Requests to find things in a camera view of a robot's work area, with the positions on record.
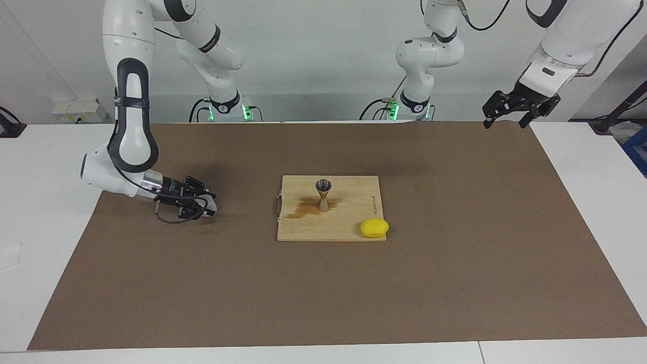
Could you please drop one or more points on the wooden cutting board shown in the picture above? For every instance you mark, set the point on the wooden cutting board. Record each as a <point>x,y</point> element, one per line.
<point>328,227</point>

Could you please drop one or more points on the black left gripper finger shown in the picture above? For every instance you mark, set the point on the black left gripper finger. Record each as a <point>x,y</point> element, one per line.
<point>533,114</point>
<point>493,108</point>

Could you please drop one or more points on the blue crate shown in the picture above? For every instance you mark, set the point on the blue crate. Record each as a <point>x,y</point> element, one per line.
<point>638,146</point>

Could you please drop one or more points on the yellow lemon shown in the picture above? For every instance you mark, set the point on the yellow lemon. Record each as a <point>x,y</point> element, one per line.
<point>374,228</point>

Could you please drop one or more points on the black stand foot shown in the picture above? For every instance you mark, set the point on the black stand foot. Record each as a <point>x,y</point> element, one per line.
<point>10,129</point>

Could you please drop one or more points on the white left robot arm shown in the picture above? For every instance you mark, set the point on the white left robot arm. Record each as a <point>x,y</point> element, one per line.
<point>571,40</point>

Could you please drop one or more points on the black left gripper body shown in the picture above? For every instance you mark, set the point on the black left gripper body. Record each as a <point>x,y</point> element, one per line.
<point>528,98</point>

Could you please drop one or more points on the white wall socket box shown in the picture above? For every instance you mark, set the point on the white wall socket box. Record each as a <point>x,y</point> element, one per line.
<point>76,108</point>

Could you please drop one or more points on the clear glass cup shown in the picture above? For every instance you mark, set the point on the clear glass cup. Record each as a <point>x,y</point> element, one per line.
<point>212,206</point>

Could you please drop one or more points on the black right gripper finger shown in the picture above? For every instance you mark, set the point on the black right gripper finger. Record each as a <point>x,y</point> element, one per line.
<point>194,211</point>
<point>198,186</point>

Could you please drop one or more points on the steel double jigger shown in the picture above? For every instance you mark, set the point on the steel double jigger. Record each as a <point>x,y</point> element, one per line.
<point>323,186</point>

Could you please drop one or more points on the black tripod leg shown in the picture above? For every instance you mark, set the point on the black tripod leg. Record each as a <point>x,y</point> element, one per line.
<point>604,124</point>

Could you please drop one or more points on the brown table mat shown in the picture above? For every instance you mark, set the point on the brown table mat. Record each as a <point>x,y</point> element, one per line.
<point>151,303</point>

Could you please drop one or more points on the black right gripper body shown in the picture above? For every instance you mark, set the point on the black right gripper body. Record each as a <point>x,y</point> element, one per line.
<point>172,193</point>

